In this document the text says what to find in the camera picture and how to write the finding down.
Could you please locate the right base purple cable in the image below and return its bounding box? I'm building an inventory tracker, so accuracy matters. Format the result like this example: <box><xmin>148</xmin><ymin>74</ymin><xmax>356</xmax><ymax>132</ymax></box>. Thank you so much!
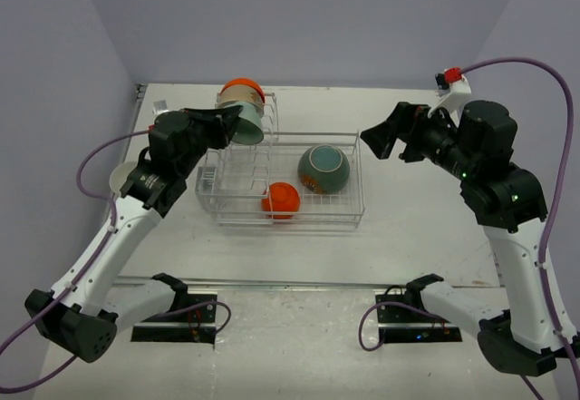
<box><xmin>357</xmin><ymin>299</ymin><xmax>445</xmax><ymax>353</ymax></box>

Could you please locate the floral beige bowl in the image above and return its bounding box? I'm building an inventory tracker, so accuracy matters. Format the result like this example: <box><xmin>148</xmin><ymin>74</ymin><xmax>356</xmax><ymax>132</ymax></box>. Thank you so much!
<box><xmin>217</xmin><ymin>84</ymin><xmax>265</xmax><ymax>112</ymax></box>

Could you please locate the small orange bowl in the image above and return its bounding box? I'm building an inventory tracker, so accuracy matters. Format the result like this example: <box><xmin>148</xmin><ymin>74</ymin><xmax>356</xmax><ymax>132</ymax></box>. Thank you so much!
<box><xmin>261</xmin><ymin>182</ymin><xmax>301</xmax><ymax>220</ymax></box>

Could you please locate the white wire dish rack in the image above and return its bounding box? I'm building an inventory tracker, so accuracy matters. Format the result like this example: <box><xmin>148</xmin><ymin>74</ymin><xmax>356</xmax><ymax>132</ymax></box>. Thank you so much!
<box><xmin>195</xmin><ymin>93</ymin><xmax>365</xmax><ymax>230</ymax></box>

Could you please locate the large orange bowl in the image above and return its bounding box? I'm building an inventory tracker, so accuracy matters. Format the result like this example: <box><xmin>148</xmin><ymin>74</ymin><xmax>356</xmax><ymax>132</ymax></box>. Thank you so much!
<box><xmin>221</xmin><ymin>77</ymin><xmax>266</xmax><ymax>100</ymax></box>

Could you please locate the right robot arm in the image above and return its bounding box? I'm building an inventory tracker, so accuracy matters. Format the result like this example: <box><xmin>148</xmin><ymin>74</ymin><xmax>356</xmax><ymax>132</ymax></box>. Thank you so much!
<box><xmin>361</xmin><ymin>101</ymin><xmax>579</xmax><ymax>377</ymax></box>

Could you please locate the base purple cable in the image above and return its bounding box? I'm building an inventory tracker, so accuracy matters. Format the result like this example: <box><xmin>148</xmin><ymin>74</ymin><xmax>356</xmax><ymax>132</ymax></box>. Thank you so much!
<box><xmin>149</xmin><ymin>300</ymin><xmax>232</xmax><ymax>340</ymax></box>
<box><xmin>357</xmin><ymin>299</ymin><xmax>445</xmax><ymax>353</ymax></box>

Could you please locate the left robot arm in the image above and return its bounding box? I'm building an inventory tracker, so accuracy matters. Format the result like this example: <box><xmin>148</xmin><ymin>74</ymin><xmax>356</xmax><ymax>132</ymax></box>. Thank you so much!
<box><xmin>24</xmin><ymin>104</ymin><xmax>243</xmax><ymax>363</ymax></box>

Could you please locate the mint green bowl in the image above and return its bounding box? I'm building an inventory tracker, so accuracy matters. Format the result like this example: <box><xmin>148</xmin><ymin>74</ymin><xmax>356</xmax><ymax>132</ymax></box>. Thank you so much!
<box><xmin>232</xmin><ymin>101</ymin><xmax>264</xmax><ymax>145</ymax></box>

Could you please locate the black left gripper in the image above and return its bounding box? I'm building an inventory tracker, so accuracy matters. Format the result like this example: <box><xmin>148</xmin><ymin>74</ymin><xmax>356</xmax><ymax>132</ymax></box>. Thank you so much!
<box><xmin>177</xmin><ymin>104</ymin><xmax>244</xmax><ymax>176</ymax></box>

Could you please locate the large teal ceramic bowl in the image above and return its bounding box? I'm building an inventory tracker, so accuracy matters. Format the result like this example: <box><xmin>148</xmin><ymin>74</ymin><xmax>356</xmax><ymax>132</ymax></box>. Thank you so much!
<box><xmin>297</xmin><ymin>144</ymin><xmax>351</xmax><ymax>195</ymax></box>

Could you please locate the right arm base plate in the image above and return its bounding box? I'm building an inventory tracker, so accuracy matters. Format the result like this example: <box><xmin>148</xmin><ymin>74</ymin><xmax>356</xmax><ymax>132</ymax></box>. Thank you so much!
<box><xmin>375</xmin><ymin>287</ymin><xmax>462</xmax><ymax>344</ymax></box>

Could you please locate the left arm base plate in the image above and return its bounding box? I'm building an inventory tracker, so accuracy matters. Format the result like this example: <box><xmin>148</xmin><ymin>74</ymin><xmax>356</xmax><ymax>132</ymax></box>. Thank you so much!
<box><xmin>130</xmin><ymin>293</ymin><xmax>218</xmax><ymax>345</ymax></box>

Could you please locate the plain beige bowl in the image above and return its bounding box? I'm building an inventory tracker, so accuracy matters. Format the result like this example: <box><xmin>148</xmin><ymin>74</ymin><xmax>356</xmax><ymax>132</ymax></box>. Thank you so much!
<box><xmin>109</xmin><ymin>161</ymin><xmax>137</xmax><ymax>196</ymax></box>

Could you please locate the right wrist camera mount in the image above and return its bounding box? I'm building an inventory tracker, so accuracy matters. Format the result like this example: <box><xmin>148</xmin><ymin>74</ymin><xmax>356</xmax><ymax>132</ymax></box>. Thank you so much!
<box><xmin>428</xmin><ymin>67</ymin><xmax>472</xmax><ymax>118</ymax></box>

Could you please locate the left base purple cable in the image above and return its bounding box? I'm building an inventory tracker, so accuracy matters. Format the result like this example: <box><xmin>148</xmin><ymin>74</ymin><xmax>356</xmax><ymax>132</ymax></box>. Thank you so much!
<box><xmin>149</xmin><ymin>300</ymin><xmax>232</xmax><ymax>340</ymax></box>

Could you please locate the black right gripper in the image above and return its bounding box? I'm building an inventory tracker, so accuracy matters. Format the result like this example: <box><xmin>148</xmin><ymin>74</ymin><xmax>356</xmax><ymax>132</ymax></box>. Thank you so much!
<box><xmin>362</xmin><ymin>100</ymin><xmax>480</xmax><ymax>180</ymax></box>

